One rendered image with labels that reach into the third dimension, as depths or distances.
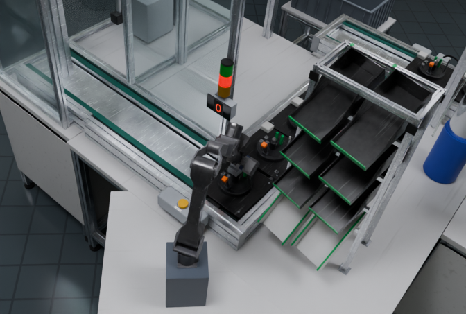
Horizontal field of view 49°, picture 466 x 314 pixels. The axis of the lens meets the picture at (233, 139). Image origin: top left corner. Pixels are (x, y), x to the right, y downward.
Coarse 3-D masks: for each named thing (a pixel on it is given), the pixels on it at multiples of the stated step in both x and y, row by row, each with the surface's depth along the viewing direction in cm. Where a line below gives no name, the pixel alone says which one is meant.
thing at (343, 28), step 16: (320, 32) 293; (336, 32) 302; (352, 32) 303; (368, 32) 300; (320, 48) 292; (368, 48) 294; (384, 48) 295; (400, 48) 292; (400, 64) 285; (448, 64) 282; (448, 112) 261
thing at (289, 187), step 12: (336, 156) 178; (288, 168) 178; (324, 168) 177; (276, 180) 177; (288, 180) 178; (300, 180) 177; (312, 180) 176; (288, 192) 176; (300, 192) 175; (312, 192) 174; (300, 204) 171
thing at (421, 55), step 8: (424, 56) 280; (408, 64) 277; (416, 64) 277; (424, 64) 275; (432, 64) 262; (440, 64) 280; (416, 72) 272; (424, 72) 270; (432, 72) 270; (440, 72) 271; (448, 72) 275; (432, 80) 269; (440, 80) 269; (448, 80) 270
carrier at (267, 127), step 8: (264, 128) 228; (272, 128) 230; (256, 136) 227; (264, 136) 227; (272, 136) 228; (280, 136) 228; (256, 144) 223; (272, 144) 217; (280, 144) 221; (248, 152) 219; (256, 152) 219; (272, 152) 218; (264, 160) 217; (272, 160) 215; (280, 160) 217; (264, 168) 213; (272, 168) 214; (280, 168) 214; (272, 176) 211
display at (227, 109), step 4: (208, 96) 203; (212, 96) 201; (208, 100) 204; (212, 100) 202; (216, 100) 201; (208, 104) 206; (212, 104) 204; (224, 104) 199; (212, 108) 205; (224, 108) 200; (228, 108) 199; (216, 112) 205; (224, 112) 202; (228, 112) 200; (224, 116) 203; (228, 116) 201; (228, 120) 202
